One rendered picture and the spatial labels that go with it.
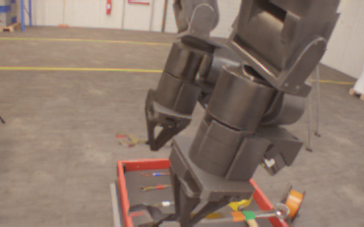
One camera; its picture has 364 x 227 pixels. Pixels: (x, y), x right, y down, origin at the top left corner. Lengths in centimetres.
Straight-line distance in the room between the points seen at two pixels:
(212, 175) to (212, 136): 4
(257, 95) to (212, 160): 8
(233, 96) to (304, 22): 9
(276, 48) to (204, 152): 12
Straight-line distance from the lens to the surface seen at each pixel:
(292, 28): 21
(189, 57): 42
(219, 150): 26
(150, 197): 89
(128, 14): 1041
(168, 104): 44
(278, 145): 31
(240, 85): 24
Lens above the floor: 152
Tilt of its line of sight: 25 degrees down
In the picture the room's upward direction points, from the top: 9 degrees clockwise
